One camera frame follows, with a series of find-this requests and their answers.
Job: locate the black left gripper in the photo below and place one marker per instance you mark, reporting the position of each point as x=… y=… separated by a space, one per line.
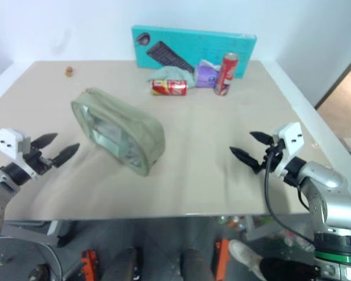
x=35 y=160

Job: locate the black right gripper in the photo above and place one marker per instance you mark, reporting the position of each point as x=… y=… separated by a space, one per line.
x=273 y=153

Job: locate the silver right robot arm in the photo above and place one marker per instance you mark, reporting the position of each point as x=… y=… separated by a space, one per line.
x=330 y=193

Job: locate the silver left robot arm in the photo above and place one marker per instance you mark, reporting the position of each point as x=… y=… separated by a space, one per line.
x=0 y=187

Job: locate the green zippered pouch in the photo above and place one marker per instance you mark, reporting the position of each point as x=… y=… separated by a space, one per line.
x=117 y=130

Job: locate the upright red soda can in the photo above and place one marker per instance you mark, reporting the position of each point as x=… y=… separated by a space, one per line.
x=226 y=74

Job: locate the small red toy figure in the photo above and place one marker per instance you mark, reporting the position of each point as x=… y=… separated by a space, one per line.
x=69 y=71

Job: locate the purple tissue pack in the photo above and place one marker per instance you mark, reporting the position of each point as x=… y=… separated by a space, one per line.
x=206 y=74

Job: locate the lying red soda can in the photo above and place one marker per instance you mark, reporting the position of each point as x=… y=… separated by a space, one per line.
x=169 y=87

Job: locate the white shoe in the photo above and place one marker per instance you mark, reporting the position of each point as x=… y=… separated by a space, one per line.
x=245 y=253

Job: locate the light green cloth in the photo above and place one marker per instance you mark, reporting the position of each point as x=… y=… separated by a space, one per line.
x=171 y=73

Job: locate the orange black clamp tool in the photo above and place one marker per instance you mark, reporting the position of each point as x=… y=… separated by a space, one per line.
x=222 y=257
x=89 y=263

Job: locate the teal keyboard box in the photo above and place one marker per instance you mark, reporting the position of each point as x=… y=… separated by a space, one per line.
x=175 y=44

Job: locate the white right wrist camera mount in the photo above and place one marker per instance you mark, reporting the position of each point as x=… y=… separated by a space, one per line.
x=291 y=145

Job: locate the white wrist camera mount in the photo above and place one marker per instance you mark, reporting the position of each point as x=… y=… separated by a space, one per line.
x=10 y=142
x=291 y=145

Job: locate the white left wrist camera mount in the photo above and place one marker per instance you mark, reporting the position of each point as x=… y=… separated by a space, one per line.
x=10 y=142

